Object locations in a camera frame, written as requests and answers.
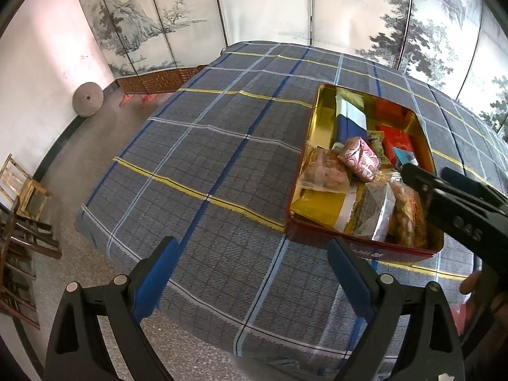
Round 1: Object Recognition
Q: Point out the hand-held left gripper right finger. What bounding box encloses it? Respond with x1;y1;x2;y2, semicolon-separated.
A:
327;237;465;381

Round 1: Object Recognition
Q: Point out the clear bag of fried twists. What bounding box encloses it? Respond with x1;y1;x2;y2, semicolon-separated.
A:
389;180;429;247
299;147;352;192

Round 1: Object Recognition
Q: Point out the dark wooden furniture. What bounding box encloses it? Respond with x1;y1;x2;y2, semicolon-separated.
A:
0;196;62;330

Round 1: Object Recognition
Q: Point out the pink patterned snack packet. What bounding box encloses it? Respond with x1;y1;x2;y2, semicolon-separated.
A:
337;137;382;181

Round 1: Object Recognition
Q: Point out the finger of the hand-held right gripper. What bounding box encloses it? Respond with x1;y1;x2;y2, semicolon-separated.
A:
440;166;508;208
400;163;458;204

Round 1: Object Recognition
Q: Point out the light wooden chair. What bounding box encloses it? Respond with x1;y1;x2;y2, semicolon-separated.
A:
0;154;52;220

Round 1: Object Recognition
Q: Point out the grey plaid tablecloth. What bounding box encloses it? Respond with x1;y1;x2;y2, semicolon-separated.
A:
75;41;508;366

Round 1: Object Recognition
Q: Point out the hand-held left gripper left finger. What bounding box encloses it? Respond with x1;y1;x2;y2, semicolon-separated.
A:
43;236;180;381

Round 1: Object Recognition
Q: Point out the yellow snack packet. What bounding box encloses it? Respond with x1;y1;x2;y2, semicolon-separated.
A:
290;184;366;236

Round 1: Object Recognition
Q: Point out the navy and white snack packet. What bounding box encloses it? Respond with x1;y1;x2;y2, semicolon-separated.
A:
331;95;370;152

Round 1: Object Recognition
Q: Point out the red snack packet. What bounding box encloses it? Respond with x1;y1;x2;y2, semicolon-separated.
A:
375;124;413;163

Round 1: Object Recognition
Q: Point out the round stone disc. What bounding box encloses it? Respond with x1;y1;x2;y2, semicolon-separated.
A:
72;83;104;117

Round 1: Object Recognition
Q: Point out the teal snack packet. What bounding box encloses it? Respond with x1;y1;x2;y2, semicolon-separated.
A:
392;147;419;169

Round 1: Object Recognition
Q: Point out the small green candy packet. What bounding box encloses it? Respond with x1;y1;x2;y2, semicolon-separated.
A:
367;130;391;166

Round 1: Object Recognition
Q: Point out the pink plastic item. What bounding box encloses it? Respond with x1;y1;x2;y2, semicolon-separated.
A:
119;93;152;109

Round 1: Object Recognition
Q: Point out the clear bag of dark snacks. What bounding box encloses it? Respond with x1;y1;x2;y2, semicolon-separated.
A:
353;183;398;243

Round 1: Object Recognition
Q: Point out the red tin box gold inside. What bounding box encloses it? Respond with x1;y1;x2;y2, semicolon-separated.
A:
284;83;445;264

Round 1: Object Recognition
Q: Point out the person's right hand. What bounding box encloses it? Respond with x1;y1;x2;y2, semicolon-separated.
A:
459;271;482;296

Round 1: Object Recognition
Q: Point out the painted folding screen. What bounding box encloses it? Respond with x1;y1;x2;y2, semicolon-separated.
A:
71;0;508;136

